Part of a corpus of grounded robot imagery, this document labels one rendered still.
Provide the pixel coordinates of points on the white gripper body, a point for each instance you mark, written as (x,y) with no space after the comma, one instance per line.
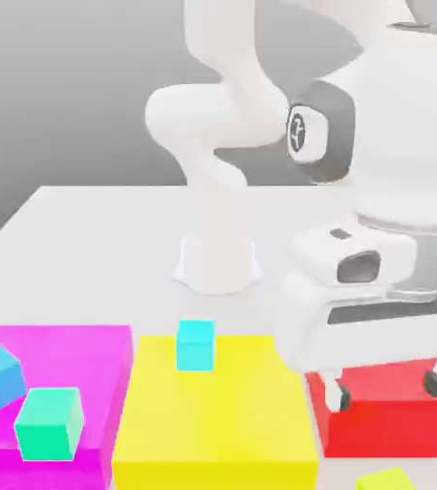
(302,329)

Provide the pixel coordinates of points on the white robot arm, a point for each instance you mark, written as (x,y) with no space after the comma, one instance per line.
(218,122)

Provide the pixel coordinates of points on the small yellow-green cube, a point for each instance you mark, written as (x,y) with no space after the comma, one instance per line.
(386,480)

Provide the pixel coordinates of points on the small cyan cube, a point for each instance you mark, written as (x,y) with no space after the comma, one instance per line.
(195,346)

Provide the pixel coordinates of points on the small green cube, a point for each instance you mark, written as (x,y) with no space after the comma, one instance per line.
(46,425)

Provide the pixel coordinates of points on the large red box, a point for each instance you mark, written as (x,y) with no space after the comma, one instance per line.
(390,425)

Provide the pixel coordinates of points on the large yellow box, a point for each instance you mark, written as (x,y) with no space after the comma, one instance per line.
(218,421)

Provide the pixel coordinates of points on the large magenta box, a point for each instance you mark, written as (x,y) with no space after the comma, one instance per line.
(69,356)

